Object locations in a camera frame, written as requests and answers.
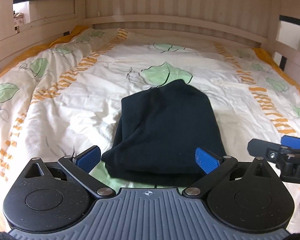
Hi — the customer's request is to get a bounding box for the dark navy zip hoodie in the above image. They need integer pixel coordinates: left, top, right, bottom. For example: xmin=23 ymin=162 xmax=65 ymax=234
xmin=101 ymin=80 xmax=226 ymax=186

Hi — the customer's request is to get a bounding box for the white leaf pattern duvet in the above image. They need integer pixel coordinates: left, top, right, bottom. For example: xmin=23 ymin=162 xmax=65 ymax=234
xmin=0 ymin=27 xmax=300 ymax=233

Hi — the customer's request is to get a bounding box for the yellow bed sheet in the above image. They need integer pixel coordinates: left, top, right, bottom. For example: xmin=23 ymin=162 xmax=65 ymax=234
xmin=0 ymin=25 xmax=300 ymax=94

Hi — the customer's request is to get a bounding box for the white wooden bed frame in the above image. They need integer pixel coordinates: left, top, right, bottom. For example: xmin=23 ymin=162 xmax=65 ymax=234
xmin=0 ymin=0 xmax=300 ymax=83

